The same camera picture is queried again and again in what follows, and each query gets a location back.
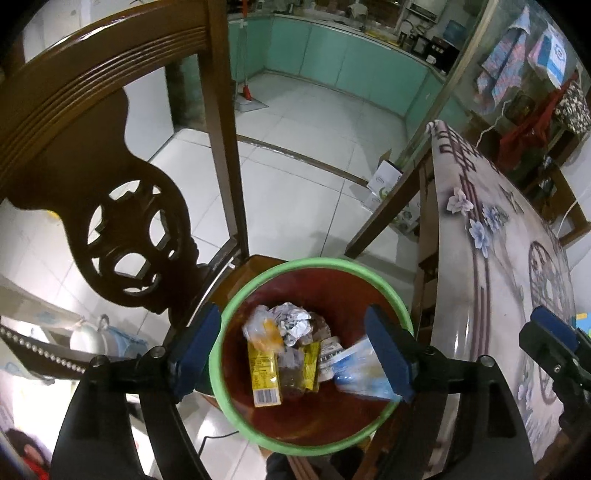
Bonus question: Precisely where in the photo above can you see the red cloth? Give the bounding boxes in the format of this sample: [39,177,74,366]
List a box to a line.
[500,85,571,169]

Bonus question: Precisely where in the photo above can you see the brown floral cloth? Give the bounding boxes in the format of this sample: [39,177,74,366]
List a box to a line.
[554,80,591,136]

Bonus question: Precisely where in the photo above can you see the white wall appliance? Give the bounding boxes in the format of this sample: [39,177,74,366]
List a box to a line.
[405,0,445,24]

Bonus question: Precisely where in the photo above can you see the green rimmed red basin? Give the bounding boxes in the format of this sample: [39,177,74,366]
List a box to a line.
[209,257,415,457]

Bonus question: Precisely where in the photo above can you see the blue pink patterned towel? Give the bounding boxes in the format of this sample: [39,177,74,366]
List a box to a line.
[475,7,532,105]

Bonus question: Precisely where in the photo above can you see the white kettle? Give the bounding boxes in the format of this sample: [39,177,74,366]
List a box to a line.
[69,314,112,355]

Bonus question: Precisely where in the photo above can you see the blue white package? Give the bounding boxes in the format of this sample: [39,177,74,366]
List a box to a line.
[102,325,149,360]

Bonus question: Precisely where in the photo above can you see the clear blue plastic package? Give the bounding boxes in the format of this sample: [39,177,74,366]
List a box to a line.
[332,335,403,403]

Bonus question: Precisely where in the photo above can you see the white blue printed cloth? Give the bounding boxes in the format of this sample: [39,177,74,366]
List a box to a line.
[529,21,573,88]

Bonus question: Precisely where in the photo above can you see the black floor cable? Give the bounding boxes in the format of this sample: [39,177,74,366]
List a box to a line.
[198,431,242,457]

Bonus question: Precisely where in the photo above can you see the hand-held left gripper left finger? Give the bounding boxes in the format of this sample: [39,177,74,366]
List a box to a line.
[48,302,223,480]

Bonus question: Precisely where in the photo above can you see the brown wrapper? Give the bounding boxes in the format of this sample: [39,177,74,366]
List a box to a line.
[309,313,332,343]

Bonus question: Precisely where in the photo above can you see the yellow snack packet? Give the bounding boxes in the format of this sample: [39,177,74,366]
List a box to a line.
[302,342,323,393]

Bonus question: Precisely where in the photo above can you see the white printed box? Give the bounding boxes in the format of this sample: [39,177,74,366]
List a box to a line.
[392,202,422,234]

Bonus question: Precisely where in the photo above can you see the teal kitchen cabinets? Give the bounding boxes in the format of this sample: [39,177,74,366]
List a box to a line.
[228,14,472,139]

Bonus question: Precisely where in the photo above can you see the plain wooden chair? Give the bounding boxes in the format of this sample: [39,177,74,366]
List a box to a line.
[517,124,589,247]

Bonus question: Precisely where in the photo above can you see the red broom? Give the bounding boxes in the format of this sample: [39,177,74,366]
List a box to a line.
[232,0,269,113]
[239,0,254,101]

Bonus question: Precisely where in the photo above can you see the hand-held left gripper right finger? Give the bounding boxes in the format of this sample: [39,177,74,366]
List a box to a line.
[364,304,536,480]

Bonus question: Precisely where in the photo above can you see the clear plastic bag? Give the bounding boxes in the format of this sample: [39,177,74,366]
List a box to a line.
[241,305,283,354]

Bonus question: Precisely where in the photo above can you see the black coffee machine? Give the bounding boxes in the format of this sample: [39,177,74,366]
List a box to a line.
[418,32,459,71]

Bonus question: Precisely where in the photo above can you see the carved wooden chair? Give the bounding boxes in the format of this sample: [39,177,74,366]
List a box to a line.
[0,0,296,333]

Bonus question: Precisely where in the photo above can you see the floral printed dining table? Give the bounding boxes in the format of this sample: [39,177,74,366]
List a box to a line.
[344,119,579,480]

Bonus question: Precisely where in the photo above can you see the dark studded furniture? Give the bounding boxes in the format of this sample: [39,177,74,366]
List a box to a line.
[0,322,95,381]

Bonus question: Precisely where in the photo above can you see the yellow carton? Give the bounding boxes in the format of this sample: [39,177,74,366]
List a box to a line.
[247,339,283,408]

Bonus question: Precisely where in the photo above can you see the white cardboard box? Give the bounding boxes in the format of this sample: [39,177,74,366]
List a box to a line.
[367,148,405,195]

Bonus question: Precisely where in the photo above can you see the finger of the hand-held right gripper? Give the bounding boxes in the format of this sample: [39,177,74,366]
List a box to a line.
[518,305,591,430]

